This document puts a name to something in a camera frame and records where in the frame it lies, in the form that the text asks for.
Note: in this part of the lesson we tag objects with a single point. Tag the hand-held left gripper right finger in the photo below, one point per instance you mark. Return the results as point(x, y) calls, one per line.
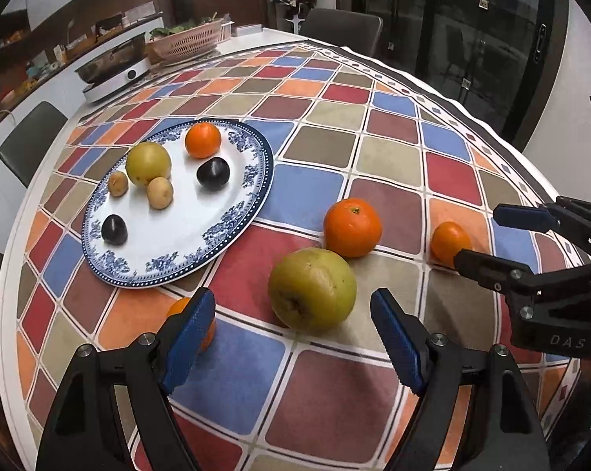
point(398, 343)

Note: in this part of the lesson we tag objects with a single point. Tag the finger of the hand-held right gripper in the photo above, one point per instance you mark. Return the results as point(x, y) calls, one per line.
point(481, 267)
point(521, 216)

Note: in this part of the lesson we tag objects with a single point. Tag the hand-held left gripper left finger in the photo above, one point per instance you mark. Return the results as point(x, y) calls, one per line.
point(190, 343)

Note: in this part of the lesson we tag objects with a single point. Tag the large green pear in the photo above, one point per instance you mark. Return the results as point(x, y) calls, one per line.
point(312, 288)

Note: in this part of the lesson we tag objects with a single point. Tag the blue rimmed white plate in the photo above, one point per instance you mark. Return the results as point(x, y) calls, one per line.
point(187, 225)

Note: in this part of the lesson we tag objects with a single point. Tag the dark purple plum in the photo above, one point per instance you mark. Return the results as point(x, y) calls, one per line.
point(114, 229)
point(212, 172)

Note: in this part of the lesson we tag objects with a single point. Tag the small brown kiwi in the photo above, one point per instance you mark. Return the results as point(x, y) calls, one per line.
point(118, 183)

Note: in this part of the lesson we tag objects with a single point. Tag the green apple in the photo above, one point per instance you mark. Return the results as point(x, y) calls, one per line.
point(148, 163)

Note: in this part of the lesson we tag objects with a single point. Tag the small orange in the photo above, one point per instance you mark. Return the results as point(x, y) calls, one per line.
point(203, 140)

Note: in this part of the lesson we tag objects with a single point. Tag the black framed glass sliding door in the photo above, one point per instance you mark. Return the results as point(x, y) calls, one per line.
point(472, 34)

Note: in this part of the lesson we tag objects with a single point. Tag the colourful checkered tablecloth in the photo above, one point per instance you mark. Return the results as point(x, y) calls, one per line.
point(324, 147)

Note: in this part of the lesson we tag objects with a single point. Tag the grey dining chair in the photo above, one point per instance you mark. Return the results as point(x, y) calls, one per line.
point(30, 140)
point(342, 29)

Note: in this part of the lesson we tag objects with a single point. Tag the white induction cooker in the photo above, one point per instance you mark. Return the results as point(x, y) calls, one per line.
point(114, 83)

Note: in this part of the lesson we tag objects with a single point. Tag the white kitchen counter cabinet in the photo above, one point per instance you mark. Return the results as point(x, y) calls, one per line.
point(1, 122)

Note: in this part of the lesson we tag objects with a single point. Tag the steel cooking pot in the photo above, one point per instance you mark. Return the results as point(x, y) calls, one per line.
point(111, 56)

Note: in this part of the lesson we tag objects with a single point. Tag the pink plastic basket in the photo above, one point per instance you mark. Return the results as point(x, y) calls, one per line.
point(185, 44)

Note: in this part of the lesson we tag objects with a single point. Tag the green leafy vegetables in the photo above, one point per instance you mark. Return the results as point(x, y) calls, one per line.
point(170, 31)

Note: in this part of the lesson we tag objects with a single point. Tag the white plastic basket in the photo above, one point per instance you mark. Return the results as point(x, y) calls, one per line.
point(225, 30)

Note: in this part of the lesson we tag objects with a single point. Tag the white flat box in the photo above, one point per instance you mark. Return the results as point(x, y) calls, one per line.
point(248, 29)

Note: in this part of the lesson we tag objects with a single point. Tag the black bag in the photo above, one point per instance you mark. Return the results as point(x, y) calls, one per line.
point(110, 23)

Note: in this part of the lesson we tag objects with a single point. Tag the white paper box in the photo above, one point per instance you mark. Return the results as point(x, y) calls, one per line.
point(138, 11)

